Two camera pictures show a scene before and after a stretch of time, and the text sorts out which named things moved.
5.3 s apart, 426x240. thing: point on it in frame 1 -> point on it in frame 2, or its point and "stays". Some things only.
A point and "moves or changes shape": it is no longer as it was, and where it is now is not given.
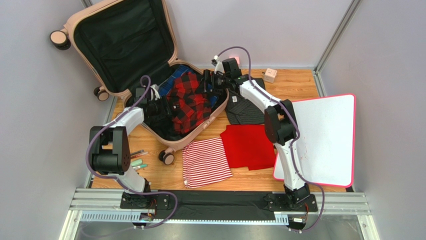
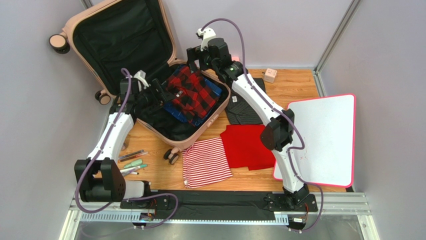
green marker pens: (138, 163) stays
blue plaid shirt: (179, 71) -> (174, 110)
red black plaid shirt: (189, 109) moves or changes shape
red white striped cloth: (205, 161) stays
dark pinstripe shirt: (240, 111) stays
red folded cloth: (248, 146) stays
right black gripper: (210, 79) -> (193, 56)
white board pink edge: (325, 152) stays
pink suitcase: (128, 47) stays
